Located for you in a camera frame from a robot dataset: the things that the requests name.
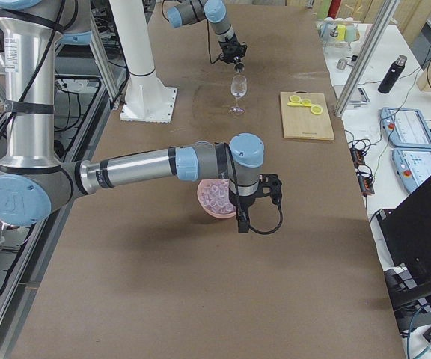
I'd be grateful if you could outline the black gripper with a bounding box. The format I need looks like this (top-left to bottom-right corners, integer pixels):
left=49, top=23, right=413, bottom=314
left=257, top=174, right=282, bottom=206
left=218, top=37, right=248, bottom=64

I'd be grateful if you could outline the steel jigger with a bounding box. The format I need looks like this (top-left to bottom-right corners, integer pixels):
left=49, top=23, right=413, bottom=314
left=234, top=63, right=245, bottom=73

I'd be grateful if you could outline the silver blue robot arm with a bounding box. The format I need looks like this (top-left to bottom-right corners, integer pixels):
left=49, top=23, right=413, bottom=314
left=0, top=1, right=282, bottom=233
left=162, top=0, right=248, bottom=73

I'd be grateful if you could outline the clear wine glass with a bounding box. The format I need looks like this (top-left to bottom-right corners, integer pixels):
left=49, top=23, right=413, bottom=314
left=230, top=75, right=248, bottom=114

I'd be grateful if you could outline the pink bowl of ice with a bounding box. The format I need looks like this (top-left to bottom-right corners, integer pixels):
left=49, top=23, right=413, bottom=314
left=197, top=179, right=236, bottom=219

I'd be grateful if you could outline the bamboo cutting board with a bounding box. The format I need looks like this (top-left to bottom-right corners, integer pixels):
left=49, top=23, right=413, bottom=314
left=280, top=92, right=334, bottom=141

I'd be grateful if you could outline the lemon slice near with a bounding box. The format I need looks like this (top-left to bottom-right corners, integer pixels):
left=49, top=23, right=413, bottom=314
left=311, top=105, right=323, bottom=114

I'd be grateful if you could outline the light blue cup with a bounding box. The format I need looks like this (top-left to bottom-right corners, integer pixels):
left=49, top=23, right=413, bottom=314
left=319, top=22, right=337, bottom=41

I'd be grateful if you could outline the yellow cup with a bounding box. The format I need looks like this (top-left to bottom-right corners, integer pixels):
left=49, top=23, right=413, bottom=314
left=334, top=24, right=346, bottom=42

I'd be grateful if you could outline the small steel cup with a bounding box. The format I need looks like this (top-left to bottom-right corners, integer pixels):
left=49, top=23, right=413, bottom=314
left=336, top=58, right=348, bottom=70

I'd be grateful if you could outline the kitchen scale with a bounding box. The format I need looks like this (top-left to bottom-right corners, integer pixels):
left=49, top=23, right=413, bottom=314
left=333, top=85, right=370, bottom=108

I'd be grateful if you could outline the teach pendant near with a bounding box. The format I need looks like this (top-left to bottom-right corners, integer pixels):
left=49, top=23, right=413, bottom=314
left=391, top=147, right=431, bottom=194

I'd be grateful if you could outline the teach pendant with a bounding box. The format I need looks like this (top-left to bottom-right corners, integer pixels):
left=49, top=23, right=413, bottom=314
left=379, top=107, right=431, bottom=149
left=391, top=147, right=431, bottom=194

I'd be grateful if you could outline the teach pendant far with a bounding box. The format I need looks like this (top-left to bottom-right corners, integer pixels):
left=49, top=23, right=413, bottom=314
left=379, top=107, right=431, bottom=149

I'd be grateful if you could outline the black water bottle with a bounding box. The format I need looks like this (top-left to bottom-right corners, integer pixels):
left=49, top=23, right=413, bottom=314
left=377, top=55, right=407, bottom=94

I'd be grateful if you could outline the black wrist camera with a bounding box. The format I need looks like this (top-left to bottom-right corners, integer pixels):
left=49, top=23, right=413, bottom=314
left=236, top=212, right=250, bottom=233

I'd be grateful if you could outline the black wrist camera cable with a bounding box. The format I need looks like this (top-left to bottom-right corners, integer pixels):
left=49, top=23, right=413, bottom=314
left=224, top=144, right=284, bottom=236

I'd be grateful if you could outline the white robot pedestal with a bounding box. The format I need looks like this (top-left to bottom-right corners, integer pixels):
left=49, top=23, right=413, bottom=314
left=110, top=0, right=177, bottom=123

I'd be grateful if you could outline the aluminium frame post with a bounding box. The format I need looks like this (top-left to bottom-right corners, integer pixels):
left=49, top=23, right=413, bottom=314
left=334, top=0, right=400, bottom=117

